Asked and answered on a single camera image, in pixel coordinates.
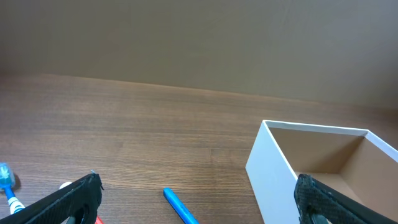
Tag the blue white toothbrush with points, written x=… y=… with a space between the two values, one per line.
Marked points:
x=8 y=181

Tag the white open cardboard box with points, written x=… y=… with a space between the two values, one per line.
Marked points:
x=355 y=162

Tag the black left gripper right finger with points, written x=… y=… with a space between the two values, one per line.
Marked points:
x=318 y=203

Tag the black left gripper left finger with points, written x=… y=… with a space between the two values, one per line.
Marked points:
x=40 y=212

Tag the blue disposable razor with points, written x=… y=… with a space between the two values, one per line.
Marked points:
x=183 y=212

